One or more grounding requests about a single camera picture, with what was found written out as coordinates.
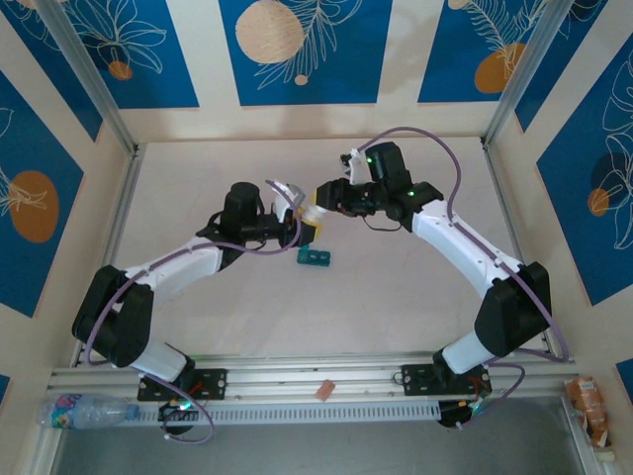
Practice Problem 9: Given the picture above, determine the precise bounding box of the teal pill organizer box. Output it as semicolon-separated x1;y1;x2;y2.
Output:
295;244;333;269

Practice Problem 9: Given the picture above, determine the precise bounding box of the small controller board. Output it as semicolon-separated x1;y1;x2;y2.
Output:
437;395;492;430
156;399;199;439

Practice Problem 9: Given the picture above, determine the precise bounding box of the clear plastic water bottle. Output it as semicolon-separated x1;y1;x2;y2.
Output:
38;393;141;430

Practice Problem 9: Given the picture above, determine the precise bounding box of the crumpled orange drink carton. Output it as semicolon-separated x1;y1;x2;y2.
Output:
565;376;612;449

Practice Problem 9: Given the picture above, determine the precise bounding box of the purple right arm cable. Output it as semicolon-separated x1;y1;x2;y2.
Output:
358;127;571;431

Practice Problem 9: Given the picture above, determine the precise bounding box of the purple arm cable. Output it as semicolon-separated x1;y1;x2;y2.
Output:
358;127;571;431
81;178;304;445

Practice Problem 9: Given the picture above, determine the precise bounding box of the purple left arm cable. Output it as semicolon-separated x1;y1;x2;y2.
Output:
81;178;304;445

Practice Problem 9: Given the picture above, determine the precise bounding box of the thin black cable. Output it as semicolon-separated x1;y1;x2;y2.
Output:
363;210;405;233

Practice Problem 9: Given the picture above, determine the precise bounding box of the aluminium side rail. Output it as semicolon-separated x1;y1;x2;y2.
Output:
480;141;559;358
71;142;145;368

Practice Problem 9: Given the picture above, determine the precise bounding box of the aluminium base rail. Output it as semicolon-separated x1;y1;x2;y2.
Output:
47;351;581;400

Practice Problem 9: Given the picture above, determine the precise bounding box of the aluminium frame post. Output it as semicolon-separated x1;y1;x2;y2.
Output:
37;0;140;155
482;0;581;149

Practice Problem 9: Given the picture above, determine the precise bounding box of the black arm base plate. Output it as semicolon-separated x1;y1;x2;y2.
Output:
401;363;494;397
136;368;228;402

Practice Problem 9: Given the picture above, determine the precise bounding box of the slotted grey cable duct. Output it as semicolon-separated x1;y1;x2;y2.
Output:
131;400;442;428

